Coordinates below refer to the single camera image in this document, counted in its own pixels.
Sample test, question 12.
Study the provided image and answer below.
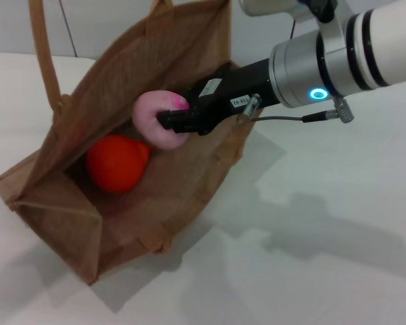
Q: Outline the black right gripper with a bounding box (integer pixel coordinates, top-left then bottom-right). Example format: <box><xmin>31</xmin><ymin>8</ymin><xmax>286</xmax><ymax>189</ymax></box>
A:
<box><xmin>156</xmin><ymin>57</ymin><xmax>282</xmax><ymax>137</ymax></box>

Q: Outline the pink peach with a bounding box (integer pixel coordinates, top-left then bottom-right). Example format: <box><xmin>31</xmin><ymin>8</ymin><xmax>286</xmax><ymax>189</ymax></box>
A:
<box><xmin>132</xmin><ymin>89</ymin><xmax>192</xmax><ymax>151</ymax></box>

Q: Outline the brown jute handbag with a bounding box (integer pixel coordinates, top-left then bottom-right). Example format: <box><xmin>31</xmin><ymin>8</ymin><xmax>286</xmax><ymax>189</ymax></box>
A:
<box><xmin>0</xmin><ymin>0</ymin><xmax>258</xmax><ymax>287</ymax></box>

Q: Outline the orange fruit with stem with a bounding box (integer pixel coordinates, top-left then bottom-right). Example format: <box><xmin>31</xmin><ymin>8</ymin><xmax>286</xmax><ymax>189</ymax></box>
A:
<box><xmin>85</xmin><ymin>134</ymin><xmax>152</xmax><ymax>194</ymax></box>

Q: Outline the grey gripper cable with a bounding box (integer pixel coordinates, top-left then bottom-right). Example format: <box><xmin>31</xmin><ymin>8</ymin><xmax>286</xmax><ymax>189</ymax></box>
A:
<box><xmin>249</xmin><ymin>97</ymin><xmax>355</xmax><ymax>125</ymax></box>

